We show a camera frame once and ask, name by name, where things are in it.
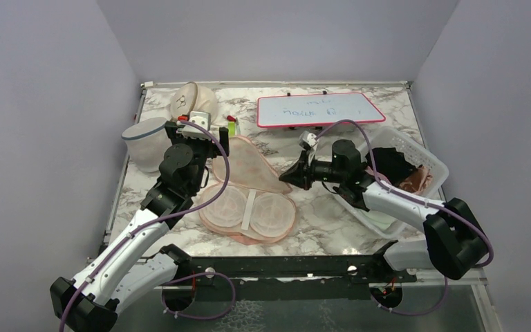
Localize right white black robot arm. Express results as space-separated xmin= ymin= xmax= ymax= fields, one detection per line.
xmin=279 ymin=140 xmax=492 ymax=282

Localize white mesh laundry bag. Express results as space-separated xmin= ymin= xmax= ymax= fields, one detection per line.
xmin=121 ymin=117 xmax=171 ymax=173

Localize red framed whiteboard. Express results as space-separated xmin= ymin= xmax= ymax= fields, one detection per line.
xmin=256 ymin=92 xmax=386 ymax=128

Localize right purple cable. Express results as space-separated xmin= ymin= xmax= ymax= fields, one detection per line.
xmin=315 ymin=120 xmax=496 ymax=317

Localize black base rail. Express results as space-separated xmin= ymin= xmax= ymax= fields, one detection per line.
xmin=160 ymin=254 xmax=416 ymax=304

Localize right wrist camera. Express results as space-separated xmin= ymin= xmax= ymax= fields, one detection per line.
xmin=299 ymin=131 xmax=318 ymax=151

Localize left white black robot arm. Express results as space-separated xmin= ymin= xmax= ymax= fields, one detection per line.
xmin=50 ymin=116 xmax=230 ymax=331

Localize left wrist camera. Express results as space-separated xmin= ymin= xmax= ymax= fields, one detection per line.
xmin=177 ymin=111 xmax=211 ymax=139

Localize white plastic basket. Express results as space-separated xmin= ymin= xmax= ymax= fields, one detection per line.
xmin=335 ymin=127 xmax=449 ymax=239

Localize pink bra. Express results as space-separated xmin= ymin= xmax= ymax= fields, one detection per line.
xmin=398 ymin=165 xmax=433 ymax=196

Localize light green bra pads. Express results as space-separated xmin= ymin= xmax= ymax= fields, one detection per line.
xmin=363 ymin=212 xmax=404 ymax=236

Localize floral mesh laundry bag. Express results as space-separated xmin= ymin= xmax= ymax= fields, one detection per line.
xmin=199 ymin=136 xmax=298 ymax=245

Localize purple cable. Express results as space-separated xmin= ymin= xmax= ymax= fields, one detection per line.
xmin=315 ymin=120 xmax=496 ymax=317
xmin=59 ymin=120 xmax=238 ymax=332

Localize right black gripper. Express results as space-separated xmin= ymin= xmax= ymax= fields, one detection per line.
xmin=279 ymin=151 xmax=345 ymax=192

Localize mauve bra black straps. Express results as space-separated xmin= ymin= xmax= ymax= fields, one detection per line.
xmin=368 ymin=169 xmax=392 ymax=185

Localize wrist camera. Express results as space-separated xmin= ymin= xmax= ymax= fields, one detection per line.
xmin=299 ymin=131 xmax=318 ymax=151
xmin=177 ymin=111 xmax=211 ymax=139

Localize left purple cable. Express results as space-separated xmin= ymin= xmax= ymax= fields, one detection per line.
xmin=59 ymin=120 xmax=238 ymax=332

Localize green red marker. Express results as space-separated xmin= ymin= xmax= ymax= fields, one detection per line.
xmin=226 ymin=116 xmax=241 ymax=137

